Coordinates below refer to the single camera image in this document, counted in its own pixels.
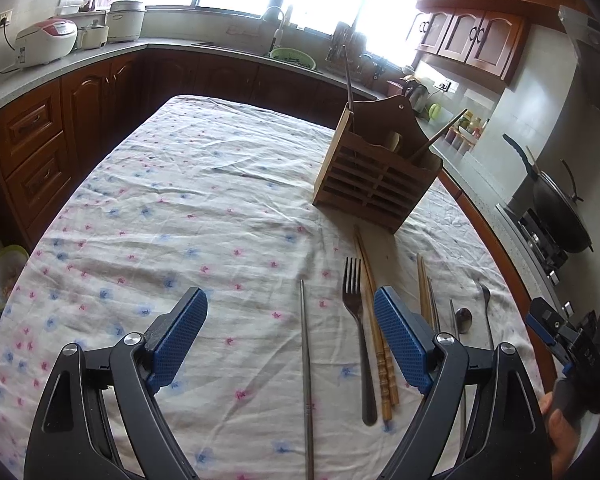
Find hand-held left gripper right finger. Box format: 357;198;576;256
373;286;553;480

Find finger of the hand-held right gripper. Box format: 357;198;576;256
525;297;581;358

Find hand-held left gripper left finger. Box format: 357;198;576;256
24;287;209;480

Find ribbed wooden chopstick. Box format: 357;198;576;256
358;226;401;407
355;225;395;422

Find wooden utensil holder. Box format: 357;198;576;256
312;96;443;235

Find person's right hand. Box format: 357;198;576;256
540;391;583;480

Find dark metal fork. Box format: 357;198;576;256
342;257;379;426

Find short wooden chopstick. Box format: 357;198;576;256
420;256;437;332
416;253;429;318

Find small metal spoon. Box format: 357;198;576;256
454;307;474;341

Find long metal spoon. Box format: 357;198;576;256
476;281;497;351

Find gas stove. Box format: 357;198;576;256
495;199;577;312

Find black wok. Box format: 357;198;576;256
502;133;595;255

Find floral white tablecloth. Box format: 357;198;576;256
0;94;548;480

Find green bowl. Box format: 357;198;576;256
0;244;30;310

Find seasoning jar set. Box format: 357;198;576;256
445;125;481;154

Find condiment bottles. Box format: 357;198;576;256
459;110;491;137

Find plain wooden chopstick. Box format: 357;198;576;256
409;108;469;162

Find steel electric kettle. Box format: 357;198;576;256
402;75;429;112

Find wooden lower cabinets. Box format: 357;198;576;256
0;42;381;252

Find wooden cabinets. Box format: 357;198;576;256
410;0;583;84
0;42;381;252

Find range hood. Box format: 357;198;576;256
557;4;600;138

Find dark long chopstick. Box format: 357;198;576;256
342;45;356;111

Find wooden upper cabinets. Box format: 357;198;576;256
410;0;583;84

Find metal dish rack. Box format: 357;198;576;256
327;20;382;80

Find kitchen sink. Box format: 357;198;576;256
192;39;327;77

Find grey kitchen countertop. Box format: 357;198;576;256
0;35;571;311

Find green colander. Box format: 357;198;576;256
270;47;317;70

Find large white rice cooker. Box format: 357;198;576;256
105;0;147;44

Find white and pink rice cooker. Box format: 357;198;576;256
14;17;79;69

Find chrome kitchen faucet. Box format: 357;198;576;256
260;6;287;57

